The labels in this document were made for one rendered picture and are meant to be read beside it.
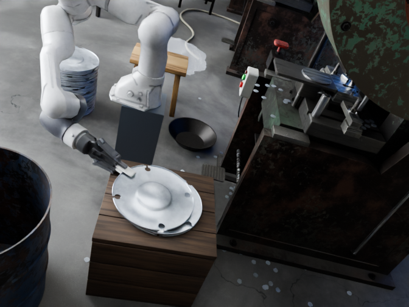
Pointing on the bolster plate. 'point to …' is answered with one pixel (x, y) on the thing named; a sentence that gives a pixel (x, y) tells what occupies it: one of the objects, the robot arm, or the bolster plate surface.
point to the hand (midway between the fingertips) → (125, 170)
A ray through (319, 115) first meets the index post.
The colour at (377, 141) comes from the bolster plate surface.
